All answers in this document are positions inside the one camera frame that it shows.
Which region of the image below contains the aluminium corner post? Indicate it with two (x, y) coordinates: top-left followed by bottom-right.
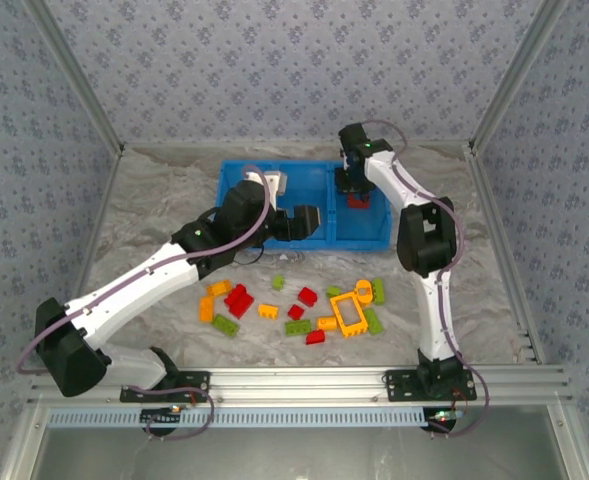
(468, 0), (573, 151)
(22, 0), (126, 154)

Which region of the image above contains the orange lego window frame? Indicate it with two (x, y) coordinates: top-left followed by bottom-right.
(329, 292), (370, 339)

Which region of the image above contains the aluminium side rail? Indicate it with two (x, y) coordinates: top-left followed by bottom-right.
(71, 147), (125, 301)
(466, 143), (546, 365)

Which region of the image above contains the pale slotted cable duct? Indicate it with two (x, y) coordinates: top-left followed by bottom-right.
(46, 405), (453, 430)

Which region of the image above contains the blue three-compartment plastic bin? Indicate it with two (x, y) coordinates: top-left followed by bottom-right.
(215, 158), (391, 253)

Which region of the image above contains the aluminium front rail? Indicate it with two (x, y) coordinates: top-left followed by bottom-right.
(26, 365), (573, 405)

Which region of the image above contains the small circuit board with led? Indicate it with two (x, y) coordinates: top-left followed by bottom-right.
(423, 407), (468, 434)
(141, 403), (195, 426)

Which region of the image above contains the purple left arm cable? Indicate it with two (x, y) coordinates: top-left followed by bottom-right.
(15, 164), (275, 442)

